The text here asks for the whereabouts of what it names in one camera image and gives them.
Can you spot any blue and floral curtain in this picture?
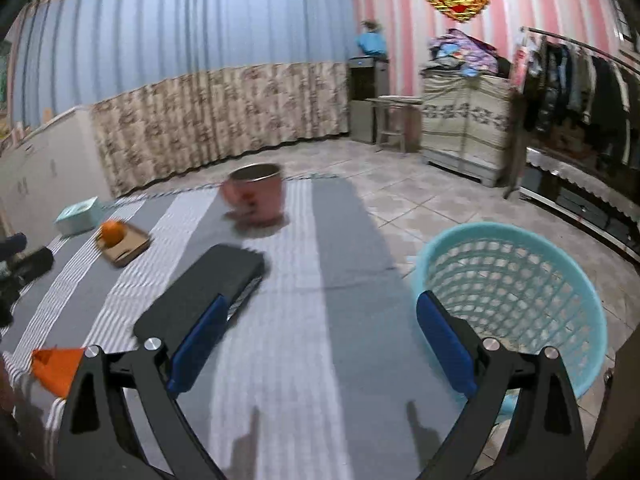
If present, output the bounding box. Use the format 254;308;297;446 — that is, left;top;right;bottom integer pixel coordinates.
10;0;356;195

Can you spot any orange plastic wrapper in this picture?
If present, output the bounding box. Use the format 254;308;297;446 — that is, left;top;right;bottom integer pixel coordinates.
30;348;85;399

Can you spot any light blue plastic basket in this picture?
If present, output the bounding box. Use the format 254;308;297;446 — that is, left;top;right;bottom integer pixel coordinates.
412;222;608;396

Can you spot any white low cabinet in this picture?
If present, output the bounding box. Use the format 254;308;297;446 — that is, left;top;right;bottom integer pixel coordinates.
1;106;113;247

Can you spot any pile of clothes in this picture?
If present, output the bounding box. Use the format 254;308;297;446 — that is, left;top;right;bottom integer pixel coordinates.
422;28;511;78

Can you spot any black rectangular case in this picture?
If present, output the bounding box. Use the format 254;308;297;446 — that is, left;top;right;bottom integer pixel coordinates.
134;244;266;356

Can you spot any clothes rack with garments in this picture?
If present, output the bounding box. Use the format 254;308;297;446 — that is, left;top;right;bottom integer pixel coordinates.
506;26;639;201

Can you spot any orange fruit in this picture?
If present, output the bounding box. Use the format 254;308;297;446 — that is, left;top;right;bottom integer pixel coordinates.
100;220;126;248

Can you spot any pink enamel mug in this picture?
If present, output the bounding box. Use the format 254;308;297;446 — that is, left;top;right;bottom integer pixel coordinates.
220;162;285;228

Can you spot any striped grey table cloth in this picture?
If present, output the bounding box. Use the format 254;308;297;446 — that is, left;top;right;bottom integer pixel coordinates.
1;178;462;479

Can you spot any low shelf with lace cover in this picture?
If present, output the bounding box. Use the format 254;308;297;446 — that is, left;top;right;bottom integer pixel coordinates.
515;146;639;263

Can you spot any grey water dispenser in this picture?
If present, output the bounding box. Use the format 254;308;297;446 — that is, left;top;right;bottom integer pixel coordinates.
348;56;390;144

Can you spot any blue pot with plant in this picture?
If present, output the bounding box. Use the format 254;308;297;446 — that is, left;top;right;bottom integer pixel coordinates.
357;20;387;58

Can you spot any cloth covered cabinet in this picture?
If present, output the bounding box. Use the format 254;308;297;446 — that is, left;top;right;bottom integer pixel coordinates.
421;70;512;188

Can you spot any teal tissue box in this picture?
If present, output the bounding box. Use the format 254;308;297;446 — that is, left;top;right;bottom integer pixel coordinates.
54;196;104;237

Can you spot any small white stool table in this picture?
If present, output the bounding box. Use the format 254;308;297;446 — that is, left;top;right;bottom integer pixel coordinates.
369;96;423;153

